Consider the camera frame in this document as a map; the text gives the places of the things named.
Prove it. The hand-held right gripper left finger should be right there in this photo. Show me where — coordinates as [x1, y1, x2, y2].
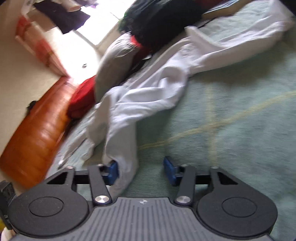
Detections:
[47, 160, 119, 206]

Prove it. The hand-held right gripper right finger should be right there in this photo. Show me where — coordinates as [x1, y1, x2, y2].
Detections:
[164, 157, 238, 206]

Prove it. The white printed t-shirt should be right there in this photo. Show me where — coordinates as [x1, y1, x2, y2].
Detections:
[58, 0, 295, 194]

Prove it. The wooden bed headboard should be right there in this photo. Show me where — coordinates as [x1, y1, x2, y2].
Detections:
[0, 76, 75, 189]

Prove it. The red folded quilt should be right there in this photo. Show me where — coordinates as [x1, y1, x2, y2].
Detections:
[67, 75, 98, 119]

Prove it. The green checked bed blanket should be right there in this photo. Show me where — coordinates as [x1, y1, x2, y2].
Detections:
[46, 0, 296, 241]

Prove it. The black headboard ornament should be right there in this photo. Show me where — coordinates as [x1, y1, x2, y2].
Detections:
[26, 100, 39, 114]

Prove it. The grey pillow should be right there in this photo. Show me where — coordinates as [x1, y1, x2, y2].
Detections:
[94, 32, 139, 103]

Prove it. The window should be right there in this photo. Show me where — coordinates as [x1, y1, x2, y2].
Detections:
[72, 0, 139, 45]

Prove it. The orange curtain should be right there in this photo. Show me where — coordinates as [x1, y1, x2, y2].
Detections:
[14, 14, 70, 77]

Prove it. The black backpack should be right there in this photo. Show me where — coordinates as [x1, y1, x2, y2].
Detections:
[120, 0, 204, 54]

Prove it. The dark hanging laundry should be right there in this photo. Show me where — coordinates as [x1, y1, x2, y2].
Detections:
[34, 0, 91, 35]

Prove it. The blue cover book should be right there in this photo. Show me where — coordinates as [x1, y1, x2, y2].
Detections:
[203, 0, 251, 18]

